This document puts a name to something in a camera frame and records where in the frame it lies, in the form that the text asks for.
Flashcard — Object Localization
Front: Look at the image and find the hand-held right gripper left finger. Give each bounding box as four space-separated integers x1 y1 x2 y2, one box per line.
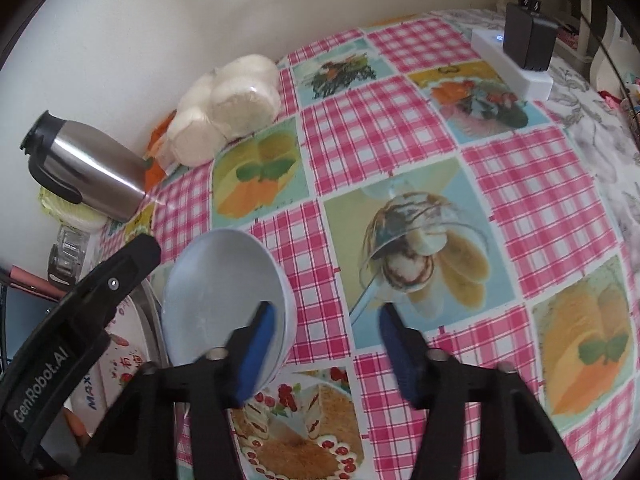
75 300 278 480

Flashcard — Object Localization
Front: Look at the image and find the cream wooden shelf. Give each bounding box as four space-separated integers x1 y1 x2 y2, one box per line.
570 0 631 61

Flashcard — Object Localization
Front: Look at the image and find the white power strip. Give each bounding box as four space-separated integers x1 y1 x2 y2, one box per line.
471 27 555 102

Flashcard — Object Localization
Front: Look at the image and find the colourful printed packet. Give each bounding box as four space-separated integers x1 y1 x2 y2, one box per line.
617 67 640 131

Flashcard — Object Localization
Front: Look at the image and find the stainless steel thermos jug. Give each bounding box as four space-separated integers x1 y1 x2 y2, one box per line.
20 110 147 222

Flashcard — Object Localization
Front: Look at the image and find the clear drinking glass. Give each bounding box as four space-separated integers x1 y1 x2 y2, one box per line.
47 224 96 283

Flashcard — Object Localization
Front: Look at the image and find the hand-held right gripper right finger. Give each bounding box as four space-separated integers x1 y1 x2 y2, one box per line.
378 302 583 480

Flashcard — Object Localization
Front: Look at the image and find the bag of steamed buns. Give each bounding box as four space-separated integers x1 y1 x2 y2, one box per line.
165 54 283 167

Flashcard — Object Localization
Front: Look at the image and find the napa cabbage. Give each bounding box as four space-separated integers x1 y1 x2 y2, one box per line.
39 185 108 233

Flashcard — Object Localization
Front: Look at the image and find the dark cabinet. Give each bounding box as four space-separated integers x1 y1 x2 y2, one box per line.
0 280 61 376

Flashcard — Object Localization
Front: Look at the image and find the small floral bowl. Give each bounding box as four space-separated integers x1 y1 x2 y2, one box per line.
161 228 293 396

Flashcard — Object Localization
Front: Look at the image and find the pink checkered tablecloth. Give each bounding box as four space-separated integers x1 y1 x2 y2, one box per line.
97 7 640 480

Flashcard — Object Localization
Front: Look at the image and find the black charger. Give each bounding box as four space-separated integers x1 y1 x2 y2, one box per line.
502 2 558 72

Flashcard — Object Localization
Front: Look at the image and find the orange snack packet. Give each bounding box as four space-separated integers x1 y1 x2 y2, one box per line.
145 110 178 181

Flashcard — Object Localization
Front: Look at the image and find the pink board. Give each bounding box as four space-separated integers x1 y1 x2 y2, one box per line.
0 264 68 301

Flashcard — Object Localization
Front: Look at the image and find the white red-printed object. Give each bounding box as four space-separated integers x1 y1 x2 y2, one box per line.
70 297 153 411

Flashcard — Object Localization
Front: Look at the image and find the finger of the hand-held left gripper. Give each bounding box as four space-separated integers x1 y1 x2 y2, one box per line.
65 232 162 329

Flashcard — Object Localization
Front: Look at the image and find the stainless steel basin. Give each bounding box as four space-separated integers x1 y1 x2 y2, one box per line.
135 280 166 366

